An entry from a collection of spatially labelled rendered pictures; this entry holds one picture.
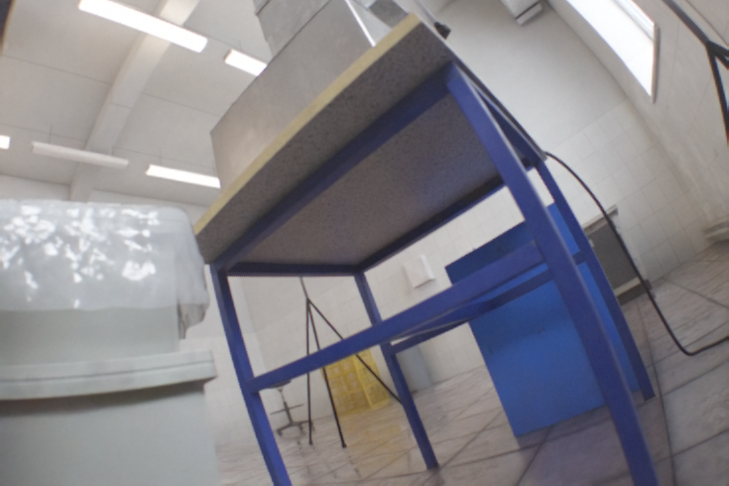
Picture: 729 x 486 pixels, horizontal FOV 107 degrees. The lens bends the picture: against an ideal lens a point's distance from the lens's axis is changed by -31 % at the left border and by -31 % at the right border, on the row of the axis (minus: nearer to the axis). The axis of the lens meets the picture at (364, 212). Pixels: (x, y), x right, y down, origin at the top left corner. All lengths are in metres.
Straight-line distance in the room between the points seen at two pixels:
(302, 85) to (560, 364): 0.99
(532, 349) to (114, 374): 1.04
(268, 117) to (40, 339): 0.59
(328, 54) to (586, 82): 4.25
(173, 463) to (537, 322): 0.98
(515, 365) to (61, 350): 1.10
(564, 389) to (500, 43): 4.65
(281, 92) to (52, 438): 0.72
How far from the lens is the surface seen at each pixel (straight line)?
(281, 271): 1.07
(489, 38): 5.43
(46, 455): 0.55
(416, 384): 4.80
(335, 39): 0.76
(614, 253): 3.68
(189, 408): 0.57
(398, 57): 0.56
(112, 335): 0.58
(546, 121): 4.72
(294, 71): 0.81
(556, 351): 1.18
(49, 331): 0.58
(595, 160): 4.51
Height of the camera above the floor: 0.35
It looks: 23 degrees up
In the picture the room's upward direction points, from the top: 22 degrees counter-clockwise
